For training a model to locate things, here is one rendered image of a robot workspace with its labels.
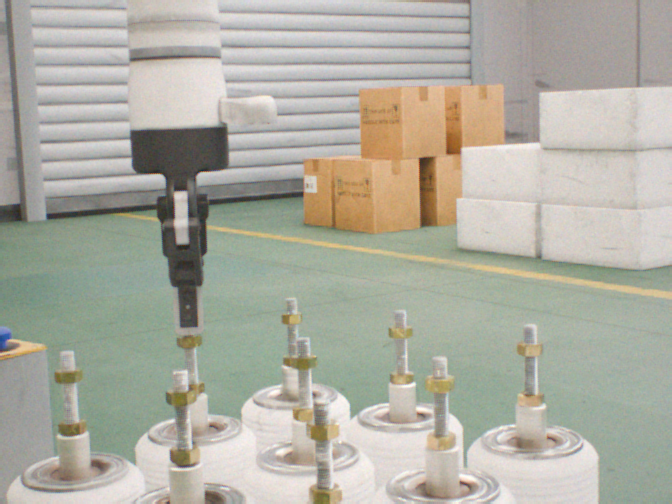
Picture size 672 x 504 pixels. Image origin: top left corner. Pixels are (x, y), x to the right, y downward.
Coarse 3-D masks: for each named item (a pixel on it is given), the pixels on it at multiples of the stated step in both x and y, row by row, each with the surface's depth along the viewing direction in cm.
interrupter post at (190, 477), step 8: (176, 464) 68; (200, 464) 67; (168, 472) 67; (176, 472) 67; (184, 472) 67; (192, 472) 67; (200, 472) 67; (176, 480) 67; (184, 480) 67; (192, 480) 67; (200, 480) 67; (176, 488) 67; (184, 488) 67; (192, 488) 67; (200, 488) 67; (176, 496) 67; (184, 496) 67; (192, 496) 67; (200, 496) 67
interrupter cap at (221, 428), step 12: (168, 420) 87; (216, 420) 86; (228, 420) 86; (156, 432) 84; (168, 432) 84; (216, 432) 83; (228, 432) 83; (240, 432) 84; (168, 444) 81; (204, 444) 81
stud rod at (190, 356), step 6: (186, 336) 83; (192, 336) 83; (186, 348) 83; (192, 348) 83; (186, 354) 83; (192, 354) 83; (186, 360) 83; (192, 360) 83; (186, 366) 83; (192, 366) 83; (192, 372) 83; (192, 378) 83; (198, 396) 84
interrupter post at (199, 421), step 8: (200, 400) 83; (192, 408) 83; (200, 408) 83; (192, 416) 83; (200, 416) 83; (192, 424) 83; (200, 424) 83; (208, 424) 84; (192, 432) 83; (200, 432) 83; (208, 432) 84
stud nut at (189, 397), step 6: (168, 390) 67; (192, 390) 67; (168, 396) 67; (174, 396) 66; (180, 396) 66; (186, 396) 66; (192, 396) 67; (168, 402) 67; (174, 402) 66; (180, 402) 66; (186, 402) 66; (192, 402) 67
